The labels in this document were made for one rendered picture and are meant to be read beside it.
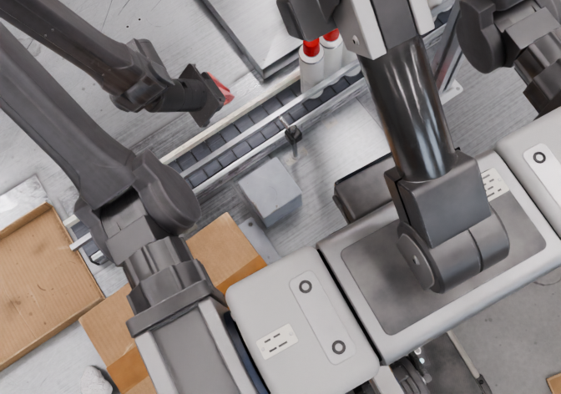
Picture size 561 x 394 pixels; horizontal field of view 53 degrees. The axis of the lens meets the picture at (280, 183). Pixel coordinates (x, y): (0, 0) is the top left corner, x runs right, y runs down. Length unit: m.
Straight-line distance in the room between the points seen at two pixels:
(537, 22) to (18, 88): 0.56
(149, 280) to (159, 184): 0.10
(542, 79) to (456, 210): 0.27
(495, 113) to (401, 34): 1.02
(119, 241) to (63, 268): 0.73
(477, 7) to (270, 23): 0.77
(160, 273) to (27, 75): 0.23
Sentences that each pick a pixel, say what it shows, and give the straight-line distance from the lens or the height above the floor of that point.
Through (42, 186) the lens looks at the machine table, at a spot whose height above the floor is 0.83.
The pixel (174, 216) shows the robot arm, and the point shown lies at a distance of 0.62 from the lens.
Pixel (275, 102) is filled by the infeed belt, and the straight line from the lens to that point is 1.30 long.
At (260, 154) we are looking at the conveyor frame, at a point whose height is 0.86.
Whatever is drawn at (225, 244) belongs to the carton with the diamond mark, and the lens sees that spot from 0.96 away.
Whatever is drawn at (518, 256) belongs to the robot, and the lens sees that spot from 0.56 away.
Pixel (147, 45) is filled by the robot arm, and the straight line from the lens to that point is 1.01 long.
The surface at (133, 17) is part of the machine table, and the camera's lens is 1.55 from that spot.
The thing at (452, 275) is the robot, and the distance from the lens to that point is 0.48.
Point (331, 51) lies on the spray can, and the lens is 1.19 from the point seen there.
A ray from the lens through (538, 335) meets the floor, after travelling 2.18.
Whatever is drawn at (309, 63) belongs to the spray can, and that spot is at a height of 1.04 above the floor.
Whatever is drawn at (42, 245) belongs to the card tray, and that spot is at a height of 0.83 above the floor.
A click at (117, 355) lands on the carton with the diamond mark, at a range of 0.98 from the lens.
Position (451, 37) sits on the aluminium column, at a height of 1.04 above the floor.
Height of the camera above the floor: 2.05
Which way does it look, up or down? 71 degrees down
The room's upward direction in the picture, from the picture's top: 11 degrees counter-clockwise
